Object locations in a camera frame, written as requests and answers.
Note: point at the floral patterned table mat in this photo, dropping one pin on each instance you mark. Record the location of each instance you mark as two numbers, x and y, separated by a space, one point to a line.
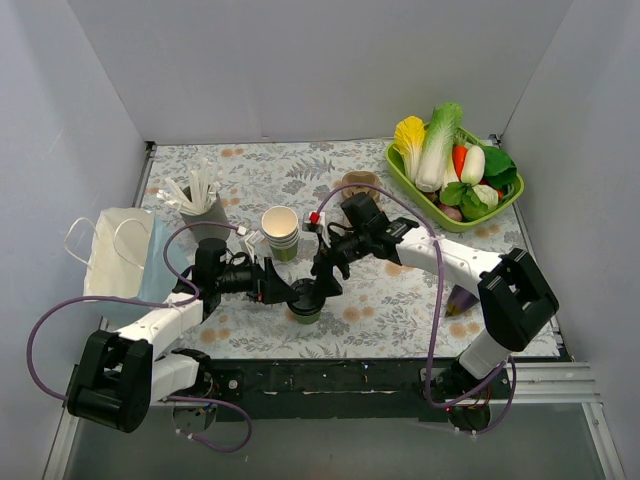
387 308

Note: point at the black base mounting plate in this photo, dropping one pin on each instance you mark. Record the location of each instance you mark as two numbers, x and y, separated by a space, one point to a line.
319 389

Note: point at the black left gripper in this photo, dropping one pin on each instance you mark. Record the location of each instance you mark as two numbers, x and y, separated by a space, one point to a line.
266 281

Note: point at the brown pulp cup carrier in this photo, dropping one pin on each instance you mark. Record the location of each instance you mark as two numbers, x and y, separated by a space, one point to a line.
360 182

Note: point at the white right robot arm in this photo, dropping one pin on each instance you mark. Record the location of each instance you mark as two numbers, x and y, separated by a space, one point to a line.
515 298

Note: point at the white paper carry bag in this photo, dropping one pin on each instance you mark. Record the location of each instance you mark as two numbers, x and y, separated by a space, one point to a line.
130 259

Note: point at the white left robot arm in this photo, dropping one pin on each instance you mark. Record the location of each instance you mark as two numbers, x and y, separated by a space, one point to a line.
122 373

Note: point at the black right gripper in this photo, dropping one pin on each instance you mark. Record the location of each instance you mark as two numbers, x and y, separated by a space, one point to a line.
329 257

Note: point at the green paper coffee cup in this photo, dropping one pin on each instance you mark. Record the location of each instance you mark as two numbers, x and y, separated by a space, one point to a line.
306 317

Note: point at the orange toy carrot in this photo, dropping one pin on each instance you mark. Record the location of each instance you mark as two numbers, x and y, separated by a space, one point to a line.
459 153

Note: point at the white toy radish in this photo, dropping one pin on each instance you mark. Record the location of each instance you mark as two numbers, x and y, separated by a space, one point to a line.
474 166

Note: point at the green toy napa cabbage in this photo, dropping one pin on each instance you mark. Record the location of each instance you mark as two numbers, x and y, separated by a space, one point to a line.
437 146

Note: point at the green plastic basket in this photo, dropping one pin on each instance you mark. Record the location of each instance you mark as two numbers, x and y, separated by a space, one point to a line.
397 171

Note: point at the yellow toy cabbage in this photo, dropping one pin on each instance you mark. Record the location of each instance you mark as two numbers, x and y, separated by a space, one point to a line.
409 137

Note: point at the grey straw holder cup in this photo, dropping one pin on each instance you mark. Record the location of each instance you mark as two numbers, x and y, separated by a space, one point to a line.
201 226

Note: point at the red toy onion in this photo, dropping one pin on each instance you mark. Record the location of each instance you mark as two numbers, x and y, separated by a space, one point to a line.
451 212

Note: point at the purple toy eggplant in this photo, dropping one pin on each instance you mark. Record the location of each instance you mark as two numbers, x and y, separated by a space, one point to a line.
459 301

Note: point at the small green toy cabbage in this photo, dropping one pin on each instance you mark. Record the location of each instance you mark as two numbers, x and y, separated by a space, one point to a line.
478 201

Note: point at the black plastic cup lid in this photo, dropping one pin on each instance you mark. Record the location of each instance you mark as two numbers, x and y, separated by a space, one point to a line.
308 299

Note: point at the stack of paper cups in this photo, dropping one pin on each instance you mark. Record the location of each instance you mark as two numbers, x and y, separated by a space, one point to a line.
280 226

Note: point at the green toy leafy vegetable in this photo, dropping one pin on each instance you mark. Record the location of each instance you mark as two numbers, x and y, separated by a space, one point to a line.
500 173

